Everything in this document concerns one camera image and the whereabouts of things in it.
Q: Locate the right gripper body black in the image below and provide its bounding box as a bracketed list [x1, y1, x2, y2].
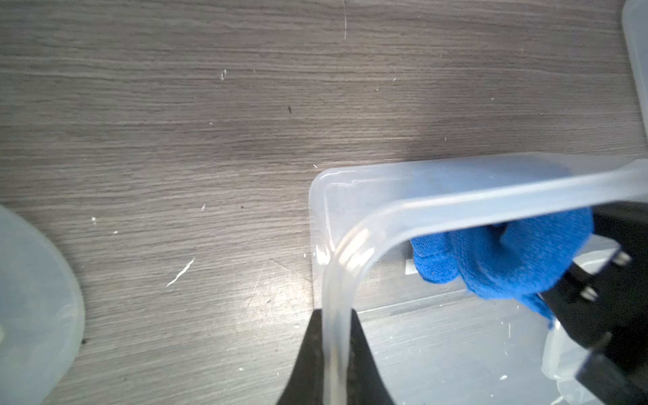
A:
[541, 202, 647, 404]

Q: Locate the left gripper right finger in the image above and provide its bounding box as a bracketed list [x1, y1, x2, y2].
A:
[348, 310, 395, 405]

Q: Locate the round clear container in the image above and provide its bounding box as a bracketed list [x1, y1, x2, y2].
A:
[1, 208, 85, 404]

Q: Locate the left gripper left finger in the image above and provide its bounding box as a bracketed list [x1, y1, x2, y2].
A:
[276, 310, 324, 405]

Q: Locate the clear rectangular lunch box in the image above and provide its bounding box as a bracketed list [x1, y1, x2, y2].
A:
[309, 153, 647, 404]
[621, 0, 648, 133]

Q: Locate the blue cleaning cloth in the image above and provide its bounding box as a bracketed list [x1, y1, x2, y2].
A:
[410, 208, 594, 320]

